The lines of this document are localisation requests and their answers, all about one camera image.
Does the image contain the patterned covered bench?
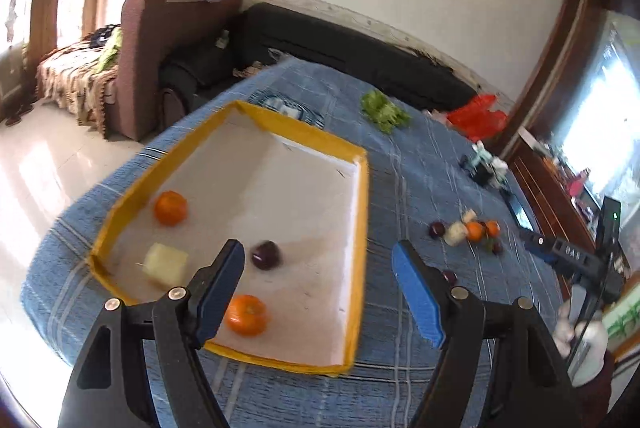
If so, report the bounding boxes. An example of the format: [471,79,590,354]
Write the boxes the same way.
[36,36,121,134]

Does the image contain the person's right hand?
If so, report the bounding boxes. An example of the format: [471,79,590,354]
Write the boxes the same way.
[552,301,610,388]

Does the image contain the red plastic bag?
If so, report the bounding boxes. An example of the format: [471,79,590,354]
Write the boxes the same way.
[445,94,508,141]

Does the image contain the blue plaid tablecloth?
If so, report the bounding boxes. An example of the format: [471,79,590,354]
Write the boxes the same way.
[20,58,566,428]

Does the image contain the brown armchair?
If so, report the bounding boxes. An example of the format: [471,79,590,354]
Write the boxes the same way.
[105,0,244,141]

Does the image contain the black phone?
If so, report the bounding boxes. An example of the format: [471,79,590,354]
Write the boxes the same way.
[502,188,536,231]

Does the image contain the wooden cabinet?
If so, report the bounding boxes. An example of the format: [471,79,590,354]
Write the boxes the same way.
[500,123,636,309]

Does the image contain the person's right forearm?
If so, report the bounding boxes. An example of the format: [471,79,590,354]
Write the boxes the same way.
[570,350,617,428]

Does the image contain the pale yellow cake cube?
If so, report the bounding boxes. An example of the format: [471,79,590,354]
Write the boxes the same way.
[142,242,190,286]

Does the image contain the dark clothing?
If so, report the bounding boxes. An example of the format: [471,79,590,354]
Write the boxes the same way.
[82,26,118,49]

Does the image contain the black leather sofa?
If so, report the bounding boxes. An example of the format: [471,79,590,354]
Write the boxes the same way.
[160,3,476,114]

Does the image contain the green leaf lettuce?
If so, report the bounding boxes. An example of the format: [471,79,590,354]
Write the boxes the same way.
[361,90,412,134]

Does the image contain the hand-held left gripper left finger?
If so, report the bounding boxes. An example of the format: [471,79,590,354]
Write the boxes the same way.
[57,239,246,428]

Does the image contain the wooden door frame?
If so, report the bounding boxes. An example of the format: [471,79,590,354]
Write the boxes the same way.
[500,0,616,156]

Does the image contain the yellow-edged cardboard tray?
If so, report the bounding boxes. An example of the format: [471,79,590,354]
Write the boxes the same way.
[89,100,370,378]

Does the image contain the dark shoes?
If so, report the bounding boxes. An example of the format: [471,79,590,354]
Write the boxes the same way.
[2,103,36,126]

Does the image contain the black and white clip gadget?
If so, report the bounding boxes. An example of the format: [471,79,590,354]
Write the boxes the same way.
[460,141,511,189]

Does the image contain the green cloth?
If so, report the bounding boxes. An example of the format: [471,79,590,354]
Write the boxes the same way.
[97,28,123,72]

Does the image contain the brown bag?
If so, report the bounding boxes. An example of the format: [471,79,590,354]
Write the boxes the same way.
[160,88,188,129]

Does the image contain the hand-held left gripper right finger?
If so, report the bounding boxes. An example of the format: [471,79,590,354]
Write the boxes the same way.
[392,239,583,428]

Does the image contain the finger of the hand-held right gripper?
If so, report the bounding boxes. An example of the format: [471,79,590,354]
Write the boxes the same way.
[519,229,604,280]

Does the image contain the patterned cloth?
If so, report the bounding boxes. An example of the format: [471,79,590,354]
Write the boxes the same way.
[232,61,271,79]

